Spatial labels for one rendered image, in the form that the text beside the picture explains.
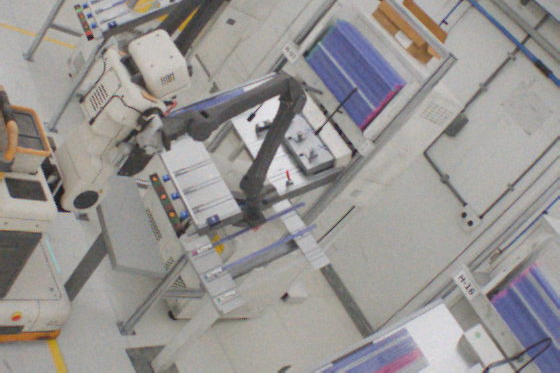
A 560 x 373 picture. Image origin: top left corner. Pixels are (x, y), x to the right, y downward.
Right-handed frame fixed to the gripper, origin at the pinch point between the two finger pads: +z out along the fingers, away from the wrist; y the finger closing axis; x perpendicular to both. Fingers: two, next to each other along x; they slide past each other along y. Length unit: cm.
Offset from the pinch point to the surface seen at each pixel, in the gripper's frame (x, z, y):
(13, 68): 67, 67, 212
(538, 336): -60, -21, -101
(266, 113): -39, 13, 59
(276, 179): -23.5, 11.2, 21.9
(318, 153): -44.5, 5.0, 21.7
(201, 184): 6.7, 12.3, 35.5
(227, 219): 4.8, 11.5, 13.8
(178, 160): 10, 13, 53
